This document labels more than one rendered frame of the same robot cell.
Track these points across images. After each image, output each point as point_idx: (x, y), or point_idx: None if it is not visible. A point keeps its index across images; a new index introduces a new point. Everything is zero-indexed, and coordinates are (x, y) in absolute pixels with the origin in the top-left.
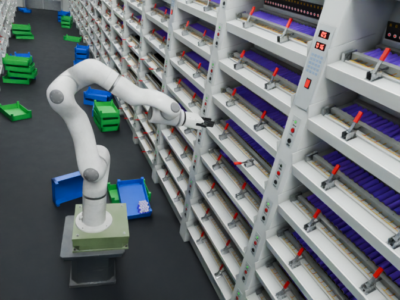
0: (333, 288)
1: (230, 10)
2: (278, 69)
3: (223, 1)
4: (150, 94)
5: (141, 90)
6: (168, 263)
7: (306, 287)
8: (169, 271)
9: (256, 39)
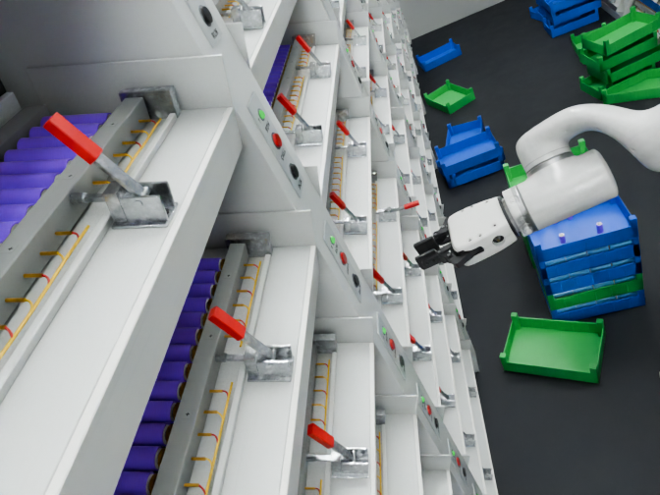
0: None
1: None
2: None
3: (197, 12)
4: (604, 104)
5: (636, 112)
6: (565, 490)
7: (408, 165)
8: (562, 469)
9: (283, 16)
